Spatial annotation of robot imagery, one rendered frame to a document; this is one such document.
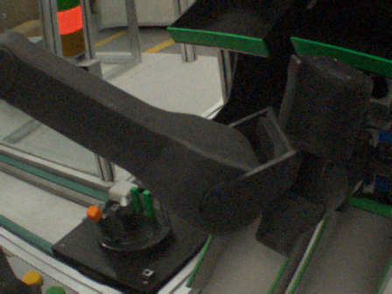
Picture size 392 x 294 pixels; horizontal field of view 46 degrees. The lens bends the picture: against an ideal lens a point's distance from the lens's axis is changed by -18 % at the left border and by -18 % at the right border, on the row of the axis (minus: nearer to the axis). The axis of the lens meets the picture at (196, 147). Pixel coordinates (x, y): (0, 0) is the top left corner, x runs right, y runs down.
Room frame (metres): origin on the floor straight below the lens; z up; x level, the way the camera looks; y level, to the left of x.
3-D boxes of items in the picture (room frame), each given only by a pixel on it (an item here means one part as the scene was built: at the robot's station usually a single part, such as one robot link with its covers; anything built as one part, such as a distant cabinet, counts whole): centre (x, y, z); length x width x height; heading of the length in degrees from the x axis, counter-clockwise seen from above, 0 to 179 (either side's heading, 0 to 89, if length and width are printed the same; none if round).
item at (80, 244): (0.75, 0.13, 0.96); 0.24 x 0.24 x 0.02; 53
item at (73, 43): (0.95, 0.21, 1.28); 0.05 x 0.05 x 0.05
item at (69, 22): (0.95, 0.21, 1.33); 0.05 x 0.05 x 0.05
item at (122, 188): (0.88, 0.15, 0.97); 0.05 x 0.05 x 0.04; 53
